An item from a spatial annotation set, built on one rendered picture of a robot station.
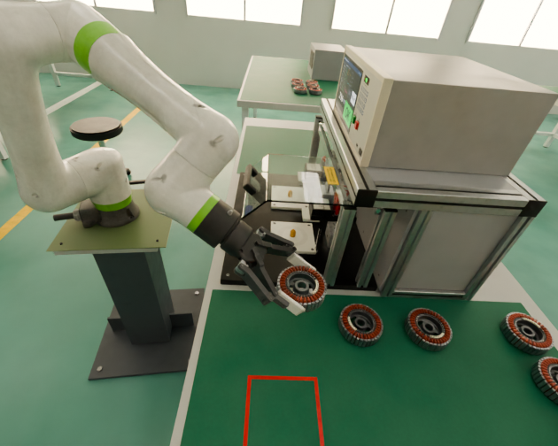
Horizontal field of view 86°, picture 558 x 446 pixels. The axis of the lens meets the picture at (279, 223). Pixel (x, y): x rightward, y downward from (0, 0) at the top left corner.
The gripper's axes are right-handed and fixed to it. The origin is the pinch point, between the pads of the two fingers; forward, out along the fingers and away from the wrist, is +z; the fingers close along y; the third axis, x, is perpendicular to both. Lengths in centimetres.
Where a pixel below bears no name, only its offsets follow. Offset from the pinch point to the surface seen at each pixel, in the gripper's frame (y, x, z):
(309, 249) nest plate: -28.0, -13.1, 5.8
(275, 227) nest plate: -34.3, -20.3, -5.7
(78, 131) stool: -108, -126, -133
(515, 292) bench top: -37, 19, 64
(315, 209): -31.4, -1.8, -2.1
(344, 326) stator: -2.8, -5.3, 18.0
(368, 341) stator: -1.0, -2.2, 23.4
